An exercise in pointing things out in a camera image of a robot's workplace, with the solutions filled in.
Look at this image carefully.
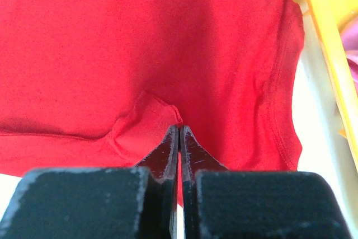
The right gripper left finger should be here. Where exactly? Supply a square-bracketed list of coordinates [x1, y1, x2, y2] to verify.
[1, 125, 179, 238]

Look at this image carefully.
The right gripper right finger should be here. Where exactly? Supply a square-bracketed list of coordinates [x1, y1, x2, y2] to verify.
[180, 126, 351, 238]

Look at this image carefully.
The red t shirt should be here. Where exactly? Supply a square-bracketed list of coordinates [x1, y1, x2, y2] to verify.
[0, 0, 305, 209]

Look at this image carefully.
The yellow plastic tray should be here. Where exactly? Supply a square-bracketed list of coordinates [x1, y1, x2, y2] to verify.
[306, 0, 357, 161]

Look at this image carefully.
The pink t shirt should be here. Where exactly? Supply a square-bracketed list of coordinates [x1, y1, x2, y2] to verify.
[340, 17, 357, 90]

